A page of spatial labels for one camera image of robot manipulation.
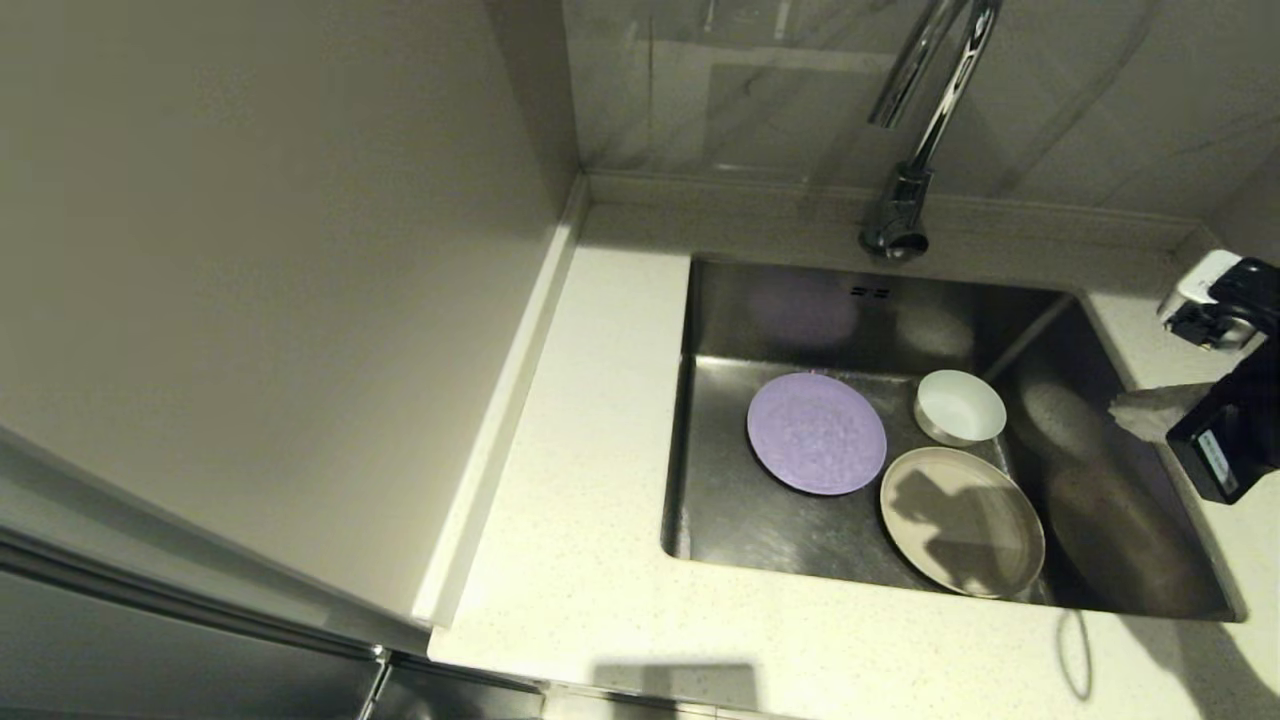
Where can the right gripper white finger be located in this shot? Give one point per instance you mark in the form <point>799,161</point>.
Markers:
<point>1160,412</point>

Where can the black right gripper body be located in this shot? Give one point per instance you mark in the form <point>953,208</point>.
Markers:
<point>1235,440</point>

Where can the white bowl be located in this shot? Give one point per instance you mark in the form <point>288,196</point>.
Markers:
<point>960,408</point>

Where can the beige plate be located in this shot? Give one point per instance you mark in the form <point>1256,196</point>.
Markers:
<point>960,520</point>

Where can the purple plate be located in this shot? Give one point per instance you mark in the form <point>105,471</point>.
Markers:
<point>815,435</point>

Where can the stainless steel sink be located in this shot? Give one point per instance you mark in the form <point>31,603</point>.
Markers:
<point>760,530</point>

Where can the chrome gooseneck faucet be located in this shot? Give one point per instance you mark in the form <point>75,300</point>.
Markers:
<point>950,80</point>

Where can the under-counter cabinet front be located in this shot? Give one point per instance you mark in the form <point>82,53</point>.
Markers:
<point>460,698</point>

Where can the beige tall cabinet panel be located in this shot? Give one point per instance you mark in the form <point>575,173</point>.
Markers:
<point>250,250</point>

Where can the grey glossy cabinet door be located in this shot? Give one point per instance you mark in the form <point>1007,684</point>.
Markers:
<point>150,660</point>

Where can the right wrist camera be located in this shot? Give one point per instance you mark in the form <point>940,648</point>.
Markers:
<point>1215,295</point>

